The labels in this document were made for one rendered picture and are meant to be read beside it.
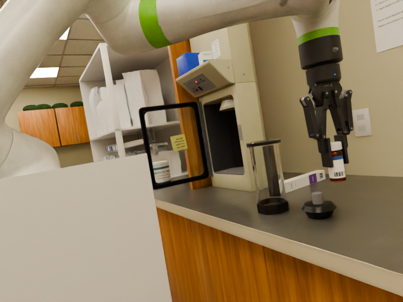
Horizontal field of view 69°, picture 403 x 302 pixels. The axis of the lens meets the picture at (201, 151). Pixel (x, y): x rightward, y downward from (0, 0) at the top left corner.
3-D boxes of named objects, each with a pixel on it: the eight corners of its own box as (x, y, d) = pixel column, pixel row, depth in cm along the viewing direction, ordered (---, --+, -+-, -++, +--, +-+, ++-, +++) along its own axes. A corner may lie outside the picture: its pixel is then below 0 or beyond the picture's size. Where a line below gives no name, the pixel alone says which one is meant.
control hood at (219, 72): (198, 97, 152) (195, 78, 152) (235, 82, 124) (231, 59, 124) (178, 99, 147) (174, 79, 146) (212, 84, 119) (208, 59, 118)
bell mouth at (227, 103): (240, 109, 154) (238, 99, 154) (263, 103, 139) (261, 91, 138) (212, 112, 145) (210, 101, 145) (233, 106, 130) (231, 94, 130)
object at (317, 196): (317, 209, 89) (314, 187, 88) (345, 214, 81) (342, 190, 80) (295, 217, 84) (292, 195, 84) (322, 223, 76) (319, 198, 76)
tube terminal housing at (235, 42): (249, 176, 167) (228, 40, 163) (292, 179, 139) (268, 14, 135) (212, 186, 155) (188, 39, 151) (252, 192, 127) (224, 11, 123)
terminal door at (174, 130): (209, 178, 153) (197, 100, 150) (152, 190, 141) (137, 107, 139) (208, 177, 153) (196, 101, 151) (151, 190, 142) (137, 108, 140)
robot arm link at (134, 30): (81, 30, 67) (96, -5, 73) (114, 68, 78) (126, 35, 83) (149, 12, 60) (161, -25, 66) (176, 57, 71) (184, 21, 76)
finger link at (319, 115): (330, 90, 68) (324, 90, 67) (328, 139, 68) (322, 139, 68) (318, 93, 72) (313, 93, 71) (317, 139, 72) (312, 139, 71)
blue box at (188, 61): (197, 76, 149) (194, 59, 148) (206, 71, 140) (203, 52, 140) (179, 77, 144) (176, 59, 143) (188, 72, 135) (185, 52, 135)
